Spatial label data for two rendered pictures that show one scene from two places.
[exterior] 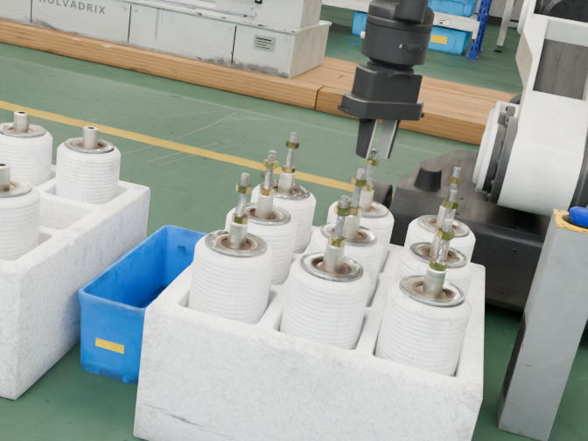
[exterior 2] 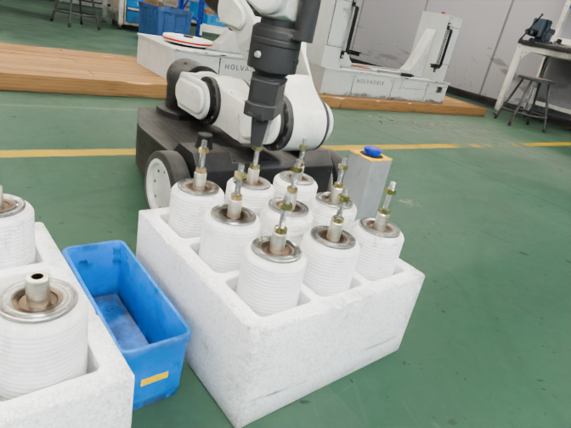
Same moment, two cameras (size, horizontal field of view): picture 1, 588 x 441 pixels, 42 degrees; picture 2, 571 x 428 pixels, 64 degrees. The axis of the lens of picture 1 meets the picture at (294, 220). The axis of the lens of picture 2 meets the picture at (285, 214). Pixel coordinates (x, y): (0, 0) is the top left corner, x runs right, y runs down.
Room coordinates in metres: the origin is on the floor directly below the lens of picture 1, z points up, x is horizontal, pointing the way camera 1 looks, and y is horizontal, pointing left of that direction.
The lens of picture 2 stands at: (0.49, 0.54, 0.57)
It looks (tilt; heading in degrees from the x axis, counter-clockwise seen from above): 24 degrees down; 306
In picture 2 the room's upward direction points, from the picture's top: 12 degrees clockwise
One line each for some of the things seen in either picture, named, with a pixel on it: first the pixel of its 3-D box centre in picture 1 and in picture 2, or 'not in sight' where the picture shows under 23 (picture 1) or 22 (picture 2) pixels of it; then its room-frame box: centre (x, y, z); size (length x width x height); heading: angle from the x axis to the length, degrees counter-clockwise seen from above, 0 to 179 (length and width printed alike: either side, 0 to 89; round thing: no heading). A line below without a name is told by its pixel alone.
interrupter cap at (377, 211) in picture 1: (362, 208); (251, 183); (1.06, -0.10, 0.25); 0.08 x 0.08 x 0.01
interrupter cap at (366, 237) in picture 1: (348, 234); (288, 207); (0.94, -0.07, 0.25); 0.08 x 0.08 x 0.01
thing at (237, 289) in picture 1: (227, 311); (265, 300); (0.85, 0.06, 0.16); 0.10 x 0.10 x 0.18
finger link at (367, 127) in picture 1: (362, 135); (257, 131); (1.04, -0.08, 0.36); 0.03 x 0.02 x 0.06; 30
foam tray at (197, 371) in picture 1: (327, 341); (272, 282); (0.94, -0.07, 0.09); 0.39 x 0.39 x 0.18; 79
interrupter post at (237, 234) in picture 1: (237, 234); (278, 241); (0.85, 0.06, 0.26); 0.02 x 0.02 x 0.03
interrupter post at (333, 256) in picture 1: (333, 257); (335, 230); (0.82, -0.05, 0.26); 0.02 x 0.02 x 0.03
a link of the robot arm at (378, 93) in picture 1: (388, 71); (268, 79); (1.06, -0.09, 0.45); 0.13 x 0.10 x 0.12; 120
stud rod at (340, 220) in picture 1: (339, 227); (340, 209); (0.82, -0.05, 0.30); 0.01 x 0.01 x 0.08
